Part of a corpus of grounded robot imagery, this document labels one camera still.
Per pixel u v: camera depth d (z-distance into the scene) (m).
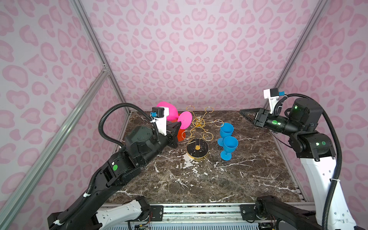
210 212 0.75
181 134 0.55
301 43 0.82
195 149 0.95
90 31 0.76
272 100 0.50
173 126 0.49
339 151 0.39
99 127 0.33
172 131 0.46
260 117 0.48
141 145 0.36
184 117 0.56
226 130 0.91
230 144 0.87
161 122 0.45
